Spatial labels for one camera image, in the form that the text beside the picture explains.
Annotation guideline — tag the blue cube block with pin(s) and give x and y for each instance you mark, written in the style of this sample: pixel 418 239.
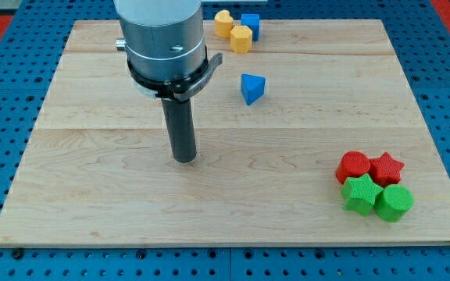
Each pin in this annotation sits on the blue cube block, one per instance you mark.
pixel 252 20

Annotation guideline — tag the red star block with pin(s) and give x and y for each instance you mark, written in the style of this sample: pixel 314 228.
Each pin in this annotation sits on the red star block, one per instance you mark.
pixel 385 170

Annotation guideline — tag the wooden board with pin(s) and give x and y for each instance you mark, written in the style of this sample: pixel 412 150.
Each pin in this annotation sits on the wooden board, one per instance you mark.
pixel 98 171

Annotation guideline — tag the red cylinder block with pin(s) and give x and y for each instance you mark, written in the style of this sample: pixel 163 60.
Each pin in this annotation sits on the red cylinder block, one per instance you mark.
pixel 352 164

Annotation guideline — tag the green star block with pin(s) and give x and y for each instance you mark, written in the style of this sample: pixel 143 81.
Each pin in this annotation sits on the green star block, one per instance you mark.
pixel 360 194

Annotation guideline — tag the blue triangle block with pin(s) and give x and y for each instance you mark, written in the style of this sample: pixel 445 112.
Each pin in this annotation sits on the blue triangle block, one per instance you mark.
pixel 252 87

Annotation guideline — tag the yellow heart block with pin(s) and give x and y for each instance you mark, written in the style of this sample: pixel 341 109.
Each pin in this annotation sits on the yellow heart block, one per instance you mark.
pixel 223 24

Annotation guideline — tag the green cylinder block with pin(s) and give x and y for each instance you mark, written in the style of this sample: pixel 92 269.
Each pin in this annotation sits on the green cylinder block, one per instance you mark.
pixel 393 203

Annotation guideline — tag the yellow hexagon block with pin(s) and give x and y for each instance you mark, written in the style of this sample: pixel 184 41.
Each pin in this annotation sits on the yellow hexagon block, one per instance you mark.
pixel 241 39

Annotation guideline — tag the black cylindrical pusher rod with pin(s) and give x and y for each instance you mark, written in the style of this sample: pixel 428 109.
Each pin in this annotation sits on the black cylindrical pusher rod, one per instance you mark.
pixel 179 124

